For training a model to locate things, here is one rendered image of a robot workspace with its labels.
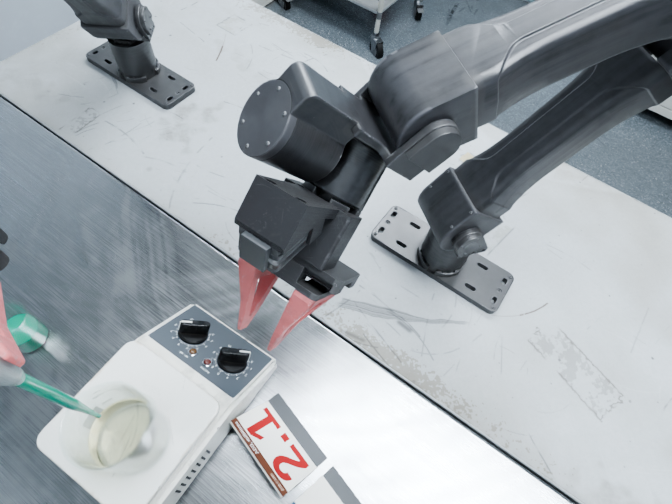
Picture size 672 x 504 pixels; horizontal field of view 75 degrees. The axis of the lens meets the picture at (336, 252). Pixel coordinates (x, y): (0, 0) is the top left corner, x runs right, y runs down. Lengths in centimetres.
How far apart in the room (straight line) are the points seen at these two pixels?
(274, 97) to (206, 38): 64
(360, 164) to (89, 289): 41
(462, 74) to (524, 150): 16
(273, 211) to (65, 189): 49
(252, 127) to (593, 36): 25
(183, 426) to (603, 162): 220
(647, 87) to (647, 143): 217
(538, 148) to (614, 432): 36
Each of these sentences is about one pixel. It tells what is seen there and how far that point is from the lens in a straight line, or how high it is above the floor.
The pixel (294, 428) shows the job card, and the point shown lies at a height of 90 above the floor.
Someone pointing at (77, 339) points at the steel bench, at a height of 90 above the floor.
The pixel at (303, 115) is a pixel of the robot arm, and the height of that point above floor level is 122.
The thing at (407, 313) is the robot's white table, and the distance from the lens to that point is 59.
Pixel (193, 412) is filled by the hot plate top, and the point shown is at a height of 99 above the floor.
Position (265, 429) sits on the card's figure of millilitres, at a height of 92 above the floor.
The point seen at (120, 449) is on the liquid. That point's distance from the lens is 44.
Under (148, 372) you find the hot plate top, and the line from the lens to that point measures 48.
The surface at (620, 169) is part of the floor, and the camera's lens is 243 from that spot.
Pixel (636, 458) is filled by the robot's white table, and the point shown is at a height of 90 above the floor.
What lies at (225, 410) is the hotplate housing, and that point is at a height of 97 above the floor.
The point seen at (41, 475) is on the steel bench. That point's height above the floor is 90.
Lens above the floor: 143
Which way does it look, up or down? 59 degrees down
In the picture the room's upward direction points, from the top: 9 degrees clockwise
